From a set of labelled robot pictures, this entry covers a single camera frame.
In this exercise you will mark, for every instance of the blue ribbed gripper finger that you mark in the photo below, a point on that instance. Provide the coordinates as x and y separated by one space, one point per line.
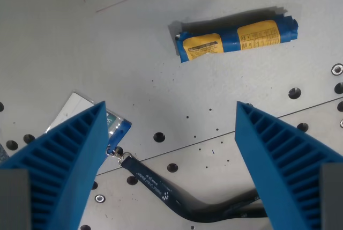
64 160
278 165

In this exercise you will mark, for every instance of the silver table bolt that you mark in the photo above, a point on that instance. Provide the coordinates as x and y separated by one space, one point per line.
100 198
337 69

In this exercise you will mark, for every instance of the ID badge card holder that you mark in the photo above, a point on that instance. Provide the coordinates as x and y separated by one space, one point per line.
80 112

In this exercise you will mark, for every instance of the blue and yellow rolled package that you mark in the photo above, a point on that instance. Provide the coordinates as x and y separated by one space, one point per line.
235 38

